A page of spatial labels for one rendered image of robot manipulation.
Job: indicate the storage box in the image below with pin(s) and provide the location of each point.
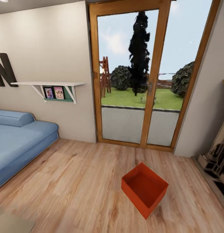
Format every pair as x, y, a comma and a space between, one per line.
144, 188

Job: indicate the picture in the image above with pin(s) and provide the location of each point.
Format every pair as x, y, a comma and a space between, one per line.
58, 92
49, 92

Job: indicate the door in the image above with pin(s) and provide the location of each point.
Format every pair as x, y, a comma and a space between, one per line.
146, 55

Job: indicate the shelf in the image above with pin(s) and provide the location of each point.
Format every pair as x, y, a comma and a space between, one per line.
69, 91

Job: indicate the sofa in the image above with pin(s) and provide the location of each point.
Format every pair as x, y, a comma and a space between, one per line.
22, 139

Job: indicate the coffee table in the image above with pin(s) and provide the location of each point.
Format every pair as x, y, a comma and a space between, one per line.
14, 224

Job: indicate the decorative sign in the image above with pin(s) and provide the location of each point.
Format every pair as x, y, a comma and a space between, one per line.
6, 71

